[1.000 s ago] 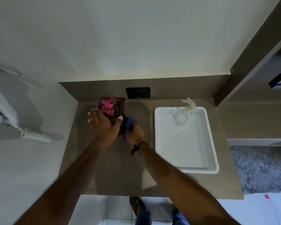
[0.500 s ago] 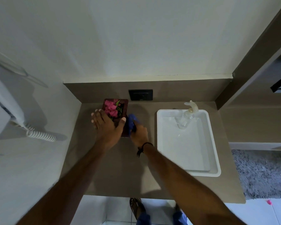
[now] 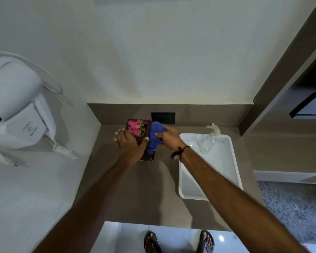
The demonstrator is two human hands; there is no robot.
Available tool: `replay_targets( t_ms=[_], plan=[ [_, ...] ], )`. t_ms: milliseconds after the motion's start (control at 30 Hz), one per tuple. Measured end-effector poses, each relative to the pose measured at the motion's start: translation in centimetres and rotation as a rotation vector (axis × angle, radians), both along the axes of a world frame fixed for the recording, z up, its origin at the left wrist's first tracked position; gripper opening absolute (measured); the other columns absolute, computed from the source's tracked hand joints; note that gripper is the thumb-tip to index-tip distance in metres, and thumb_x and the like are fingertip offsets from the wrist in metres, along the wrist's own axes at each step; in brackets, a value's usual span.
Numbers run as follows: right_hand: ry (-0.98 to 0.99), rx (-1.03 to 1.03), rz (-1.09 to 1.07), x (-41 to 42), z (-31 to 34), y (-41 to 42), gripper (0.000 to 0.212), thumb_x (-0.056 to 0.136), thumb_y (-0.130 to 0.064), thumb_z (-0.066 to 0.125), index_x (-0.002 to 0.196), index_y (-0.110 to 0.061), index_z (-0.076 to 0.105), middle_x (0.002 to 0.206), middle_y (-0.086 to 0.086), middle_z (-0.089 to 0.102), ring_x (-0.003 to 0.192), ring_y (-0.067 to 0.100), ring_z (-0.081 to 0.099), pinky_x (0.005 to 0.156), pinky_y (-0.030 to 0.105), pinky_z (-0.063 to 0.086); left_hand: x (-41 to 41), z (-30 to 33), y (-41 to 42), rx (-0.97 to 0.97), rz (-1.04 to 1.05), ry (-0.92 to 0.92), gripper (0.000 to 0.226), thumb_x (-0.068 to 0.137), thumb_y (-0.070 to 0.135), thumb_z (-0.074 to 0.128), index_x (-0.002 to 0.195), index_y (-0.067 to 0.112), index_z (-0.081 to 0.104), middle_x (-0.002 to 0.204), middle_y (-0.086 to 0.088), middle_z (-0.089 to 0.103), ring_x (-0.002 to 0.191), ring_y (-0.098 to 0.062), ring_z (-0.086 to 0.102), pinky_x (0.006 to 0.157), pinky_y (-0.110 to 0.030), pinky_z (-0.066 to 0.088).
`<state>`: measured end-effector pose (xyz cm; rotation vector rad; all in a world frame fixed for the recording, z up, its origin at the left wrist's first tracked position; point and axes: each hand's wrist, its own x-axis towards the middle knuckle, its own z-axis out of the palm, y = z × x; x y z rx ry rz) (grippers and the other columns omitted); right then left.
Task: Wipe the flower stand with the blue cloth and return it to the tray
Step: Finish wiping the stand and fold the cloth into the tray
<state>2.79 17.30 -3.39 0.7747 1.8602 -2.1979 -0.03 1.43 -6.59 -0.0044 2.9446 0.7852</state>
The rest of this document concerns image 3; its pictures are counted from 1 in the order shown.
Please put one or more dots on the person's right hand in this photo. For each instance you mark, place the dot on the person's right hand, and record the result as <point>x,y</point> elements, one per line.
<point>172,140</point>

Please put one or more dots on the person's left hand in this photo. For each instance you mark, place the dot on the person's left hand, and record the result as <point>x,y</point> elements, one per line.
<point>129,150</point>

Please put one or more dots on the person's left thumb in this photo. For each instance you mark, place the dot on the person's left thumb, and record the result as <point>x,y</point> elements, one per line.
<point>144,142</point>

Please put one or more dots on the person's left middle finger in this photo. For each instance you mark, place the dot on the person's left middle finger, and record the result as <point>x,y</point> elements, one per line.
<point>119,135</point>

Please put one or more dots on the person's right thumb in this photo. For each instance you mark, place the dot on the person's right thumb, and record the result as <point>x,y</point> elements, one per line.
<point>159,134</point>

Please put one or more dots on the blue cleaning cloth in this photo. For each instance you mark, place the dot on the blue cleaning cloth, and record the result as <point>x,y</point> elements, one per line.
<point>152,144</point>

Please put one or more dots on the dark brown flower box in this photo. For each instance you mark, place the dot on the dark brown flower box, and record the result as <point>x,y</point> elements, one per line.
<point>147,155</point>

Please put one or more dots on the person's right forearm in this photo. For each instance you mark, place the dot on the person's right forearm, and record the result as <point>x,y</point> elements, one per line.
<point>237,205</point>

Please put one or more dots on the person's left forearm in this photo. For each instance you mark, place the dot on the person's left forearm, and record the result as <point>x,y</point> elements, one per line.
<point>94,208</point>

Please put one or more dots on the pink artificial flowers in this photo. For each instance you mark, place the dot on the pink artificial flowers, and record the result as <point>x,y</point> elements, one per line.
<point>134,127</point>

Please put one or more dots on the black wrist band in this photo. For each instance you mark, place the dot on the black wrist band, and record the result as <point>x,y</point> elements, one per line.
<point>179,152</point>

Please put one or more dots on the clear pump dispenser bottle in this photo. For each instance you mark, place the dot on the clear pump dispenser bottle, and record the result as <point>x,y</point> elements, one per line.
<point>209,140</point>

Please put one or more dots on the white rectangular tray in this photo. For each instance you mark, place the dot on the white rectangular tray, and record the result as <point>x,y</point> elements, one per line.
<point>221,160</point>

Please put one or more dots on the black left sandal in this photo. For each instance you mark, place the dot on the black left sandal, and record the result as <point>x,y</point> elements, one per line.
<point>147,238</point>

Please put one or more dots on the black sandal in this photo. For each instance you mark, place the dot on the black sandal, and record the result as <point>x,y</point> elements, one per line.
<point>209,241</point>
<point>147,238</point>

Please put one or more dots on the white dryer plug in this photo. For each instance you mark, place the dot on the white dryer plug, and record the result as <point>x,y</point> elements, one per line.
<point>8,158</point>

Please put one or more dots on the black right sandal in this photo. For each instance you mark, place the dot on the black right sandal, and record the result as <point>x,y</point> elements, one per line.
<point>209,241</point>

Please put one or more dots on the grey shaggy rug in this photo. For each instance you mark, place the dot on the grey shaggy rug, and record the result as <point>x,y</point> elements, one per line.
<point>295,210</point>

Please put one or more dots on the black wall socket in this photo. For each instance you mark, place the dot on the black wall socket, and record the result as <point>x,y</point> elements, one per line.
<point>163,118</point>

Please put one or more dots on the white wall hair dryer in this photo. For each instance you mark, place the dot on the white wall hair dryer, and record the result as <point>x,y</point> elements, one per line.
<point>15,102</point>

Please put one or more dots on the dark brown cabinet frame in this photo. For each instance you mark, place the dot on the dark brown cabinet frame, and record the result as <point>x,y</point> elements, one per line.
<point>287,63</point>

